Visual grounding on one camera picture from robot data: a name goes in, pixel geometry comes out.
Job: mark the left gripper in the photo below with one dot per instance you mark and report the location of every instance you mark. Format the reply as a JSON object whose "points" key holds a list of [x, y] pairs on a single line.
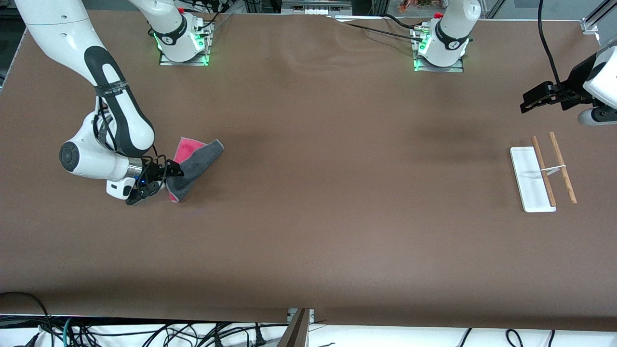
{"points": [[574, 82]]}

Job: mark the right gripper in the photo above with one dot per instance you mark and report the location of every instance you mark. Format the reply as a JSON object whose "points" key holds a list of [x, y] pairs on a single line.
{"points": [[152, 172]]}

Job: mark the grey and pink towel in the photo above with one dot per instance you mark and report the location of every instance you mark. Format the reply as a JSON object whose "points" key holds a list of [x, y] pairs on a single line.
{"points": [[197, 164]]}

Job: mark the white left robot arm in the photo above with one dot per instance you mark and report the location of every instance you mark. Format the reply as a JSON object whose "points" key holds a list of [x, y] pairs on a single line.
{"points": [[453, 29]]}

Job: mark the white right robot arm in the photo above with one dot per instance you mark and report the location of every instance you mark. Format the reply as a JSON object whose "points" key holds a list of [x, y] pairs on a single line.
{"points": [[125, 120]]}

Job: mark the white rack with wooden rods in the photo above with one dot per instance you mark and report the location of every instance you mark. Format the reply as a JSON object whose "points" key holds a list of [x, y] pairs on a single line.
{"points": [[528, 178]]}

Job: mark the brown table cover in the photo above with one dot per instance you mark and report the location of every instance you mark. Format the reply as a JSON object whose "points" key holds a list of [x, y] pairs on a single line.
{"points": [[308, 217]]}

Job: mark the orange object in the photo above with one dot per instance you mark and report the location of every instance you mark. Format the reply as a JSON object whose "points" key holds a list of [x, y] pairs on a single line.
{"points": [[409, 5]]}

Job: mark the white connector strip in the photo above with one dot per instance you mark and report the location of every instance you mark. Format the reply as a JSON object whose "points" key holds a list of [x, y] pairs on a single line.
{"points": [[320, 12]]}

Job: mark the grey metal box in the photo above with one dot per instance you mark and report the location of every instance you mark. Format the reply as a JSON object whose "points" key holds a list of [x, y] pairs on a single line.
{"points": [[315, 4]]}

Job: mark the aluminium frame profile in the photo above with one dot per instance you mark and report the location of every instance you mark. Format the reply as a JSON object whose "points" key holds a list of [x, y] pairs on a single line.
{"points": [[595, 19]]}

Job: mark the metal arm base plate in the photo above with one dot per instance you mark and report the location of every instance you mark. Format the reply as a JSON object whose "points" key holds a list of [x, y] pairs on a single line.
{"points": [[438, 69], [183, 63]]}

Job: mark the silver metal bracket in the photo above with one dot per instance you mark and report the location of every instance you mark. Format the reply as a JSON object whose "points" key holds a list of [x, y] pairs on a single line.
{"points": [[311, 315]]}

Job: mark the dark metal post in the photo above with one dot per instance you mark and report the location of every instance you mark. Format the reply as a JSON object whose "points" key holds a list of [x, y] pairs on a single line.
{"points": [[296, 332]]}

